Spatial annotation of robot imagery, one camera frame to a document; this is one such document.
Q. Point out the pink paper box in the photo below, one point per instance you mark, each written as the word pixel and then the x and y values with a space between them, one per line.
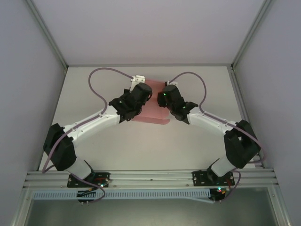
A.
pixel 152 113

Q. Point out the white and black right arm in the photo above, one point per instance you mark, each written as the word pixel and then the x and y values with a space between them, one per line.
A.
pixel 207 121

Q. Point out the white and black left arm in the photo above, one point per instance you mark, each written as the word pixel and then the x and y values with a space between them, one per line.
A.
pixel 94 124

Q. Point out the black controller board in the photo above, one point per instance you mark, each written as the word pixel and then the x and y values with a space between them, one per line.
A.
pixel 217 196

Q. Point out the grey metal panel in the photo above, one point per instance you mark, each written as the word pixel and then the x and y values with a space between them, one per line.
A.
pixel 150 214

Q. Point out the aluminium side rail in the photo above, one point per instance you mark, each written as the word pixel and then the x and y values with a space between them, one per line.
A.
pixel 241 99

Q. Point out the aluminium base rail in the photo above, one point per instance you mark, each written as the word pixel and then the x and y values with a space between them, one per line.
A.
pixel 150 176

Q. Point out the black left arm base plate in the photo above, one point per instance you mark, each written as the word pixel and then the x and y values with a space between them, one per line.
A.
pixel 105 175

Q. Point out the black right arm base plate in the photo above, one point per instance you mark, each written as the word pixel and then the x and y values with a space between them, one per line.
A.
pixel 198 179

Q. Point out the aluminium frame post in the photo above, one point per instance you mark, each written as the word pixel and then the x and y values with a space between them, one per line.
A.
pixel 254 30
pixel 48 31

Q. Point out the aluminium lower frame bar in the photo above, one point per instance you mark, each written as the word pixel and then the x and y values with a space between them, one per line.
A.
pixel 23 207
pixel 279 207

